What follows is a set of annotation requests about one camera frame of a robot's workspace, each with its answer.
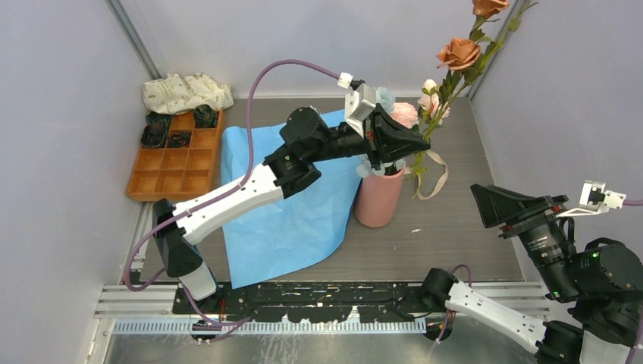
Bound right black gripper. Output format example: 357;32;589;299
466;180;578;294

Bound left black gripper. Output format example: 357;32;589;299
307;104;431;171

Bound beige ribbon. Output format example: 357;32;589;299
403;150;450;201

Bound pink peony flower stem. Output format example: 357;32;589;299
389;79;450;128

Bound orange rose stem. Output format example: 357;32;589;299
407;38;481;200
449;1;538;98

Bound flower bouquet blue paper wrap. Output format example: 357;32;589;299
220;109;364;290

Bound light blue flower stem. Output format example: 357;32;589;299
359;87;406;176

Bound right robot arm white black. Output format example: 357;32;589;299
420;181;642;363

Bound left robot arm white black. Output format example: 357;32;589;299
153;105;430;313

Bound pink cylindrical vase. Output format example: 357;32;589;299
353;168;404;228

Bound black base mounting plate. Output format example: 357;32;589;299
196;282;446;324

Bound dark rolled sock top right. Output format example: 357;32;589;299
193;105;219;128

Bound dark rolled sock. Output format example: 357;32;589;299
140;122;168;149
166;131;192;149
193;105;219;128

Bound dark rolled sock middle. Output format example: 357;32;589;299
166;131;192;149

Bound cream patterned cloth bag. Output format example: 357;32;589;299
142;73;234;115

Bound orange compartment tray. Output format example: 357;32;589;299
126;110;225;202

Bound dark rolled sock left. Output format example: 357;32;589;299
140;122;168;149

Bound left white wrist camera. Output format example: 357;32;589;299
337;72;376;138

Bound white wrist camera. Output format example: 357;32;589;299
557;180;626;218
337;72;376;138

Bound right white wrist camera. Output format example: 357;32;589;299
557;180;626;218

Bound aluminium rail frame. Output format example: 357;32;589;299
89;190;552;363

